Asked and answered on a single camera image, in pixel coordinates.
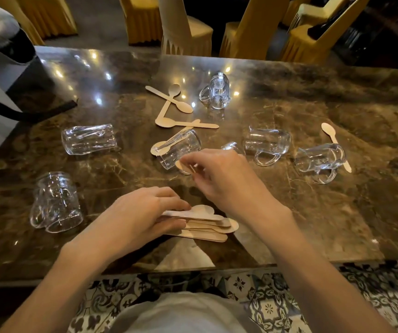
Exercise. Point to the wooden spoon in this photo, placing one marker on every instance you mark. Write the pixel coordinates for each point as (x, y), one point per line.
(329, 130)
(181, 168)
(171, 99)
(171, 95)
(188, 125)
(225, 223)
(199, 213)
(157, 149)
(233, 228)
(202, 235)

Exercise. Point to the dark wooden cabinet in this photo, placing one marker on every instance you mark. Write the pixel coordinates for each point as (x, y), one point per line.
(386, 27)

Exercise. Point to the person's white shirt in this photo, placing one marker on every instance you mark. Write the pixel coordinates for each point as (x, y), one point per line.
(181, 315)

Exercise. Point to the person's left thumb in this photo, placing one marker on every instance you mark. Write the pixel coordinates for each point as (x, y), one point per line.
(171, 226)

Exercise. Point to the yellow covered chair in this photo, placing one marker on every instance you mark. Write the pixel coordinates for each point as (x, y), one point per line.
(303, 48)
(51, 15)
(141, 20)
(254, 27)
(310, 12)

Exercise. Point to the person's left hand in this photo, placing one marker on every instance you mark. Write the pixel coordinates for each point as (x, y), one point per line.
(126, 221)

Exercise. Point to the person's right forearm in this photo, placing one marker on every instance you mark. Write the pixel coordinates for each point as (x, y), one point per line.
(317, 273)

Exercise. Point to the person's left middle finger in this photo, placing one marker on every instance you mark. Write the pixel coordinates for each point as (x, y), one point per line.
(164, 191)

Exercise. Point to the clear glass mug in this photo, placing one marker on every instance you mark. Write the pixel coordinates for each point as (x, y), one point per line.
(56, 204)
(232, 146)
(267, 143)
(318, 161)
(88, 139)
(217, 90)
(180, 149)

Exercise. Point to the beige covered chair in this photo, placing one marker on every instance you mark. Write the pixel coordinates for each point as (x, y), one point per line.
(181, 31)

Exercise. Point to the person's left forearm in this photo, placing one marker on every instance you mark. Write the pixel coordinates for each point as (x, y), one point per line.
(53, 291)

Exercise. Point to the person's right thumb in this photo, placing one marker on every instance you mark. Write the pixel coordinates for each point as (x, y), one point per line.
(200, 178)

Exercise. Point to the person's right hand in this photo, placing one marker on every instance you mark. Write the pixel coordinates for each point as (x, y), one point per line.
(233, 183)

